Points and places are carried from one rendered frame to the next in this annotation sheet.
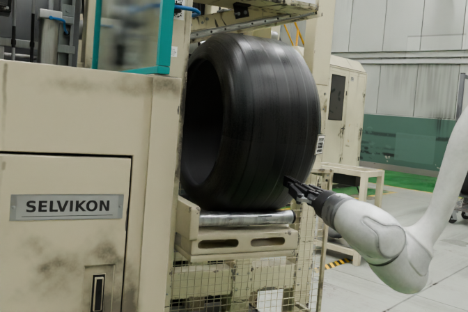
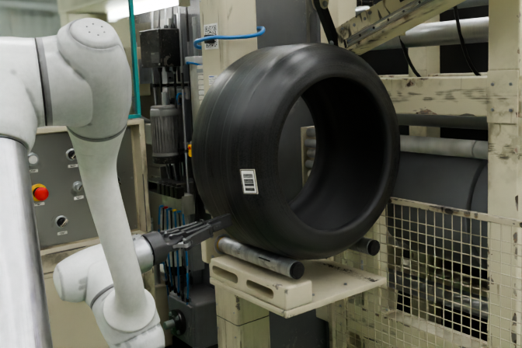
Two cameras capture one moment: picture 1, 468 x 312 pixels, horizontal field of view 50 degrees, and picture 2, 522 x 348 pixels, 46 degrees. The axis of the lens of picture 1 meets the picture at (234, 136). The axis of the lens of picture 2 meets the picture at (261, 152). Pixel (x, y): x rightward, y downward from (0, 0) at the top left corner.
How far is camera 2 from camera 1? 2.09 m
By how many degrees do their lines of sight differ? 79
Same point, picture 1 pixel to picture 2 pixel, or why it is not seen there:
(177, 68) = not seen: hidden behind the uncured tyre
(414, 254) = (99, 313)
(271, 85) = (208, 112)
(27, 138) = not seen: outside the picture
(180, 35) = (218, 64)
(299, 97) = (224, 123)
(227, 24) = (391, 12)
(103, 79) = not seen: outside the picture
